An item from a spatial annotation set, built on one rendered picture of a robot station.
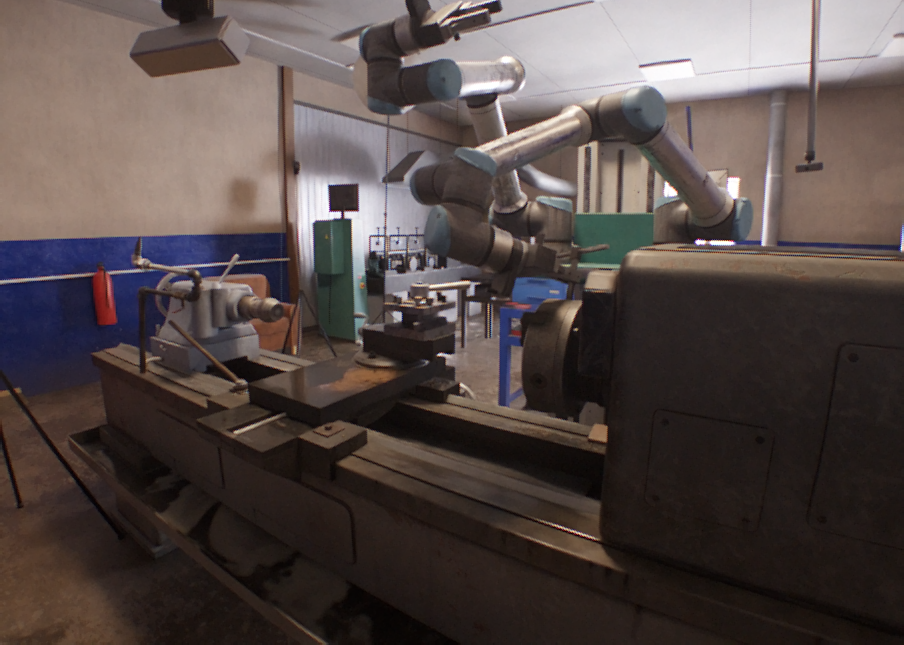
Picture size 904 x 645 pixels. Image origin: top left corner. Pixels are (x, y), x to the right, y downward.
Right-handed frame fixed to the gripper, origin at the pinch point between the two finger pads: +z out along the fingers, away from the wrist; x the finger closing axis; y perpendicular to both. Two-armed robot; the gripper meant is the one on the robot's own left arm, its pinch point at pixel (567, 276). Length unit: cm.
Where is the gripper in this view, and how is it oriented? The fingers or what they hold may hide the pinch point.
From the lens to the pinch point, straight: 105.1
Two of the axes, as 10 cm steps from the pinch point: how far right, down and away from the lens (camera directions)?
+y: 2.2, -9.7, 1.3
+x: -3.9, 0.4, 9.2
